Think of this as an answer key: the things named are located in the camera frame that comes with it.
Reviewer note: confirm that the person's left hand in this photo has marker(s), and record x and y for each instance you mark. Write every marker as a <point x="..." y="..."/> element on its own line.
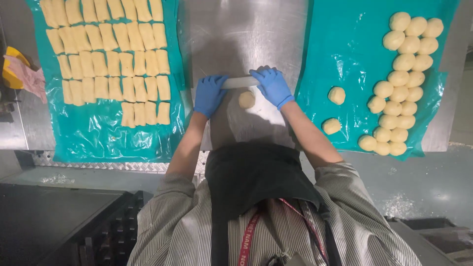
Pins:
<point x="207" y="96"/>

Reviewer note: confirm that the person's right hand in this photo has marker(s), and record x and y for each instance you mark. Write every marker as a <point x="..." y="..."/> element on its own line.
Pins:
<point x="274" y="88"/>

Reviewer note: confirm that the person's right fingers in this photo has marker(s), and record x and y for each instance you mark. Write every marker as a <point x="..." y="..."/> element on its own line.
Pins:
<point x="264" y="74"/>

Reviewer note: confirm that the person's left fingers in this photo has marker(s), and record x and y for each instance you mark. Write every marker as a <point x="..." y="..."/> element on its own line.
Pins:
<point x="212" y="82"/>

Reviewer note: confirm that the white rolling pin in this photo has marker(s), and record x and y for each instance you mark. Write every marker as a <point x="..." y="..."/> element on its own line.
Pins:
<point x="239" y="82"/>

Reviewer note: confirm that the round dough ball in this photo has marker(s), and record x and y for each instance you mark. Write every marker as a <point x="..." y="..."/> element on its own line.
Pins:
<point x="336" y="95"/>
<point x="331" y="126"/>
<point x="247" y="99"/>

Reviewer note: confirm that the teal plastic sheet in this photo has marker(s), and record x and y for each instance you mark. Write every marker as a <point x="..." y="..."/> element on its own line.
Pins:
<point x="347" y="55"/>
<point x="96" y="142"/>

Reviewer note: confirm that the rows of rolled dough pieces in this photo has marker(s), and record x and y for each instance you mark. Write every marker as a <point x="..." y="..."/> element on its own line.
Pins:
<point x="111" y="59"/>

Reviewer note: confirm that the diamond plate metal ledge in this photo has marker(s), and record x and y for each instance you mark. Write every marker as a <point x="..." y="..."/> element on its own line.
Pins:
<point x="111" y="165"/>

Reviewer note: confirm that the cluster of pale dough balls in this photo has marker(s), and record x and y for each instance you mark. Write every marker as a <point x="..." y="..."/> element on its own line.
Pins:
<point x="401" y="88"/>

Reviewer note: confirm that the grey striped shirt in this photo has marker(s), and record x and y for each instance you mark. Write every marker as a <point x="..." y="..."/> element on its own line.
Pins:
<point x="173" y="229"/>

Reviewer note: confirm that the pink cloth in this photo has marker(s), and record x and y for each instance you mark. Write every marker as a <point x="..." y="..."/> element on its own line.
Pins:
<point x="31" y="79"/>

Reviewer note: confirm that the grey badge holder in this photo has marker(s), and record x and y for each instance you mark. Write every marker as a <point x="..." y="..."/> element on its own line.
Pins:
<point x="297" y="259"/>

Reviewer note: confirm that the yellow plastic scoop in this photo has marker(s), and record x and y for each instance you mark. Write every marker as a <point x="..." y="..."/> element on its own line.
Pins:
<point x="10" y="75"/>

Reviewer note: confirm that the black metal rack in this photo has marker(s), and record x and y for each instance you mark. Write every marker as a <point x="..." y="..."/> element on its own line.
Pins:
<point x="66" y="225"/>

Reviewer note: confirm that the grey metal machine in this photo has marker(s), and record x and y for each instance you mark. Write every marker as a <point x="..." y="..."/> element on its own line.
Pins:
<point x="436" y="240"/>

